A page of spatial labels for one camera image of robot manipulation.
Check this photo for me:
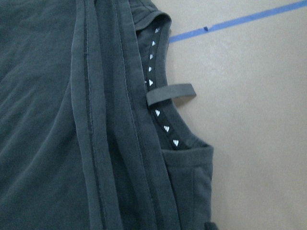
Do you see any black printed t-shirt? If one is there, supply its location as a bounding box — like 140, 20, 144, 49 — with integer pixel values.
0, 0, 213, 230

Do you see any brown paper table cover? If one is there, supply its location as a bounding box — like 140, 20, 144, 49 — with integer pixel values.
155, 0, 307, 230

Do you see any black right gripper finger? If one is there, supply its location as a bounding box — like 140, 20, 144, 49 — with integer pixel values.
204, 222, 217, 230

